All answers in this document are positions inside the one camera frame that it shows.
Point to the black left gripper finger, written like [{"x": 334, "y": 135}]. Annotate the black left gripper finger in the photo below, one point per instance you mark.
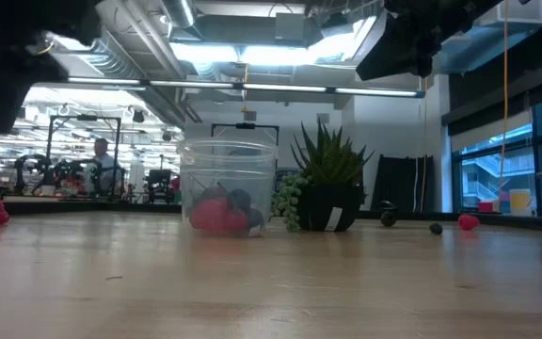
[{"x": 3, "y": 94}]

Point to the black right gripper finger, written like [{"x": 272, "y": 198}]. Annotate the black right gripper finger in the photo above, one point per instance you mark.
[{"x": 393, "y": 52}]

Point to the white ceiling unit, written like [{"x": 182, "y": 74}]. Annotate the white ceiling unit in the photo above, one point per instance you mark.
[{"x": 511, "y": 11}]

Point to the grey ceiling box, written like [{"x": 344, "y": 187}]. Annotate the grey ceiling box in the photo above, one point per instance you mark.
[{"x": 290, "y": 26}]

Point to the person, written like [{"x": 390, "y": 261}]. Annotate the person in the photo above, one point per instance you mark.
[{"x": 104, "y": 165}]

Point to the black curtain panel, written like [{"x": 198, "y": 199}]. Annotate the black curtain panel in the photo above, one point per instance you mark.
[{"x": 400, "y": 181}]

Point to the long linear ceiling light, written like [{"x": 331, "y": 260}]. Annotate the long linear ceiling light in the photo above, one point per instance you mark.
[{"x": 243, "y": 86}]

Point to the white and grey office chair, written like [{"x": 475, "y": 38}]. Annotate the white and grey office chair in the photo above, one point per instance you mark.
[{"x": 284, "y": 176}]

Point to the potted artificial succulent plant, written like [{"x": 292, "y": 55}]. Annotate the potted artificial succulent plant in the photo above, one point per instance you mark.
[{"x": 329, "y": 207}]

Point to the black office chair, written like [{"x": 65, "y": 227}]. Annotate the black office chair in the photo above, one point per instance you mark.
[{"x": 158, "y": 181}]

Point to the red box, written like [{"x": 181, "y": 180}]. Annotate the red box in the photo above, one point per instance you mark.
[{"x": 486, "y": 206}]

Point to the red raspberry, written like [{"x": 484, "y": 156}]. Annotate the red raspberry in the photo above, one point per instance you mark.
[{"x": 468, "y": 221}]

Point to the yellow cup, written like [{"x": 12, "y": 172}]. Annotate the yellow cup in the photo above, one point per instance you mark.
[{"x": 520, "y": 201}]

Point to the clear round plastic container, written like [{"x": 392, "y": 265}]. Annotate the clear round plastic container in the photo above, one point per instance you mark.
[{"x": 205, "y": 160}]

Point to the black frame robot station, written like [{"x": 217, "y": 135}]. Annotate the black frame robot station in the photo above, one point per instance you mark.
[
  {"x": 245, "y": 125},
  {"x": 83, "y": 117}
]

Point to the round metal air duct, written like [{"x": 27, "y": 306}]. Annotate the round metal air duct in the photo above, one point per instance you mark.
[{"x": 181, "y": 11}]

